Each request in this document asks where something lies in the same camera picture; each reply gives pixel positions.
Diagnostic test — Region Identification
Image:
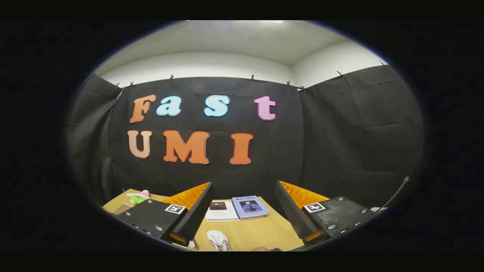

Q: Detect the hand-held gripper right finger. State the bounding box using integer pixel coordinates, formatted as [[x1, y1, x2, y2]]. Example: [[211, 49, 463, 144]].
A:
[[275, 180, 379, 246]]

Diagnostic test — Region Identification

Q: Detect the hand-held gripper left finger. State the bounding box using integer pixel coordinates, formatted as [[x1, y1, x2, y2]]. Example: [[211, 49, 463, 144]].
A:
[[113, 182, 215, 248]]

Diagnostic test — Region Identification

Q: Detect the white book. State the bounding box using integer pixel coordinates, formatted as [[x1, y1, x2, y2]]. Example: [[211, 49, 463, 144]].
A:
[[205, 200, 239, 221]]

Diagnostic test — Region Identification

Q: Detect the blue book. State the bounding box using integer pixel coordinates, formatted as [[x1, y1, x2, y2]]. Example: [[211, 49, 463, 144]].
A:
[[231, 195, 269, 219]]

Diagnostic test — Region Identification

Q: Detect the pink and green plush toy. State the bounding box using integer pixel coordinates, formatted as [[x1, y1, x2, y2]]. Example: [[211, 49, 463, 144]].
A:
[[126, 190, 152, 205]]

